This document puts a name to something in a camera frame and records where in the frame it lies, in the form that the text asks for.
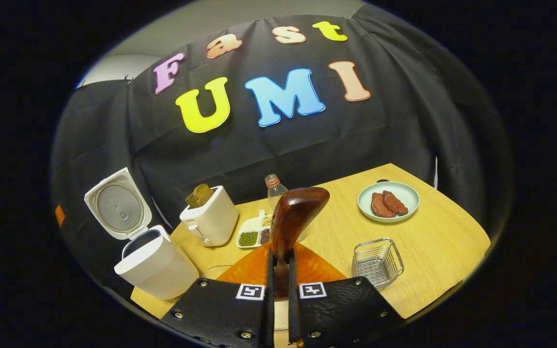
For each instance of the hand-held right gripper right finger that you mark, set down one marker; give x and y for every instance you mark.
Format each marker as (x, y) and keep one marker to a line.
(336, 309)

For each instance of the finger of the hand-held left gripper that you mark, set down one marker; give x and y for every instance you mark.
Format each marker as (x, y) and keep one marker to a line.
(60, 216)

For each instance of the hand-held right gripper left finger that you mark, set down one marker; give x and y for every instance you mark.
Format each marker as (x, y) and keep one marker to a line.
(220, 309)

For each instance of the clear square chopstick holder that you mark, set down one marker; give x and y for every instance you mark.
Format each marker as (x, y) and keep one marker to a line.
(375, 270)

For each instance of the white rice cooker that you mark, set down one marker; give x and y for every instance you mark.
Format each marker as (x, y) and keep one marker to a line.
(162, 270)

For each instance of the white rice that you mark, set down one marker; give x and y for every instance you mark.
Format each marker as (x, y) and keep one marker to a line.
(251, 224)

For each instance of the brown wooden spoon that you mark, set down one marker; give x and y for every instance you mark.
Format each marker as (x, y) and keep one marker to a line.
(293, 217)

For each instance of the white divided grain tray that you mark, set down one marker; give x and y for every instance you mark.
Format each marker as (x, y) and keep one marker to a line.
(240, 241)

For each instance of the green mung beans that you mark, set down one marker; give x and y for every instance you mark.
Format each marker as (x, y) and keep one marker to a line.
(248, 239)

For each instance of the dark red beans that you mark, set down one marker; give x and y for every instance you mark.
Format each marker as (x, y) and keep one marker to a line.
(265, 236)

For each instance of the white toaster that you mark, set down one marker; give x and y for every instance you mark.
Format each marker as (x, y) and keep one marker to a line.
(213, 217)

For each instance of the yellow grains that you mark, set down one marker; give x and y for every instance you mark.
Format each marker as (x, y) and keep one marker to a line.
(267, 221)

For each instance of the red meat slice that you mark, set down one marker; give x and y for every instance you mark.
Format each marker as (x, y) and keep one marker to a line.
(397, 203)
(380, 207)

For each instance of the brown bread slice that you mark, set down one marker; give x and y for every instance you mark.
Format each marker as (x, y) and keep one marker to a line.
(205, 193)
(190, 200)

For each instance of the clear plastic bottle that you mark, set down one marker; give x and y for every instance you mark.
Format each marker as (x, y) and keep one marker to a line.
(274, 193)

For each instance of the pale green plate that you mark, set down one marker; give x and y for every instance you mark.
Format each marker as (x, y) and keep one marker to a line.
(406, 195)

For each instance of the black backdrop cloth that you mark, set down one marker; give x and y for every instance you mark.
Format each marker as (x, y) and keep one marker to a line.
(380, 135)

